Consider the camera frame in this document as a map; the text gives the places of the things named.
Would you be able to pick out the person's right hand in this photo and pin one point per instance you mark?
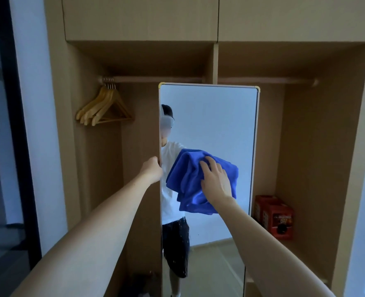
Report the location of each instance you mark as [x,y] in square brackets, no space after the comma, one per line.
[218,185]

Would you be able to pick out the person's right forearm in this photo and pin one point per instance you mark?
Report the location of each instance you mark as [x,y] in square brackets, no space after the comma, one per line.
[269,253]

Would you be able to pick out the blue microfibre cloth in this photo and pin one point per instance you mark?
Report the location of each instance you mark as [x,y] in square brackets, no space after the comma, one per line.
[185,182]

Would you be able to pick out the person's left hand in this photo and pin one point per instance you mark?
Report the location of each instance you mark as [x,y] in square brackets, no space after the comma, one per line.
[151,170]

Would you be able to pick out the black framed glass door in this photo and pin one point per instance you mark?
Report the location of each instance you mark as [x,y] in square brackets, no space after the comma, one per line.
[3,151]

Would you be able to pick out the wooden upper cabinet door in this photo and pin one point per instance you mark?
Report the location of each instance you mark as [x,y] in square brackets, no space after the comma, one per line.
[293,18]
[139,18]

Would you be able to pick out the person's left forearm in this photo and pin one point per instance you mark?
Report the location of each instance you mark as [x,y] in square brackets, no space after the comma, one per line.
[92,241]

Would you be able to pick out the light wooden wardrobe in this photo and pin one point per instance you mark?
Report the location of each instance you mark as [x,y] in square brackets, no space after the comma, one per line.
[318,136]

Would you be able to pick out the tall mirror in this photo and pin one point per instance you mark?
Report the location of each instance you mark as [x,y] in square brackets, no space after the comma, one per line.
[219,120]

